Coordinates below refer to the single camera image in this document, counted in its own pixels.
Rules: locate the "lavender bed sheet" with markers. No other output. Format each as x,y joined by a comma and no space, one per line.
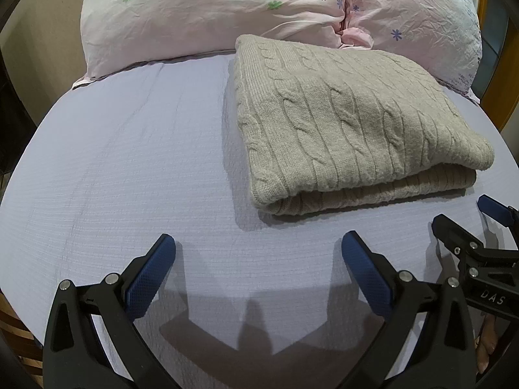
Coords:
121,170

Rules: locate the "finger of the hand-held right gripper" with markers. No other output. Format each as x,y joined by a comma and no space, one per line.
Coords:
496,210
452,235

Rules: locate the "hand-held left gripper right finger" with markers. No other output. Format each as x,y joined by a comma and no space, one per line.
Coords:
368,277

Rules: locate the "pink floral pillow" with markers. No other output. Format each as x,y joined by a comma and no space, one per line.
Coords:
421,20
202,20

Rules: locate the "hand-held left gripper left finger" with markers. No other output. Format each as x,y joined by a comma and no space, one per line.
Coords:
149,277

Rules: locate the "person's right hand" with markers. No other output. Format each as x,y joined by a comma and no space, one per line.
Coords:
486,342

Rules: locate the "yellow wooden bed frame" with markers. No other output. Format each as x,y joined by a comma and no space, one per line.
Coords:
496,69

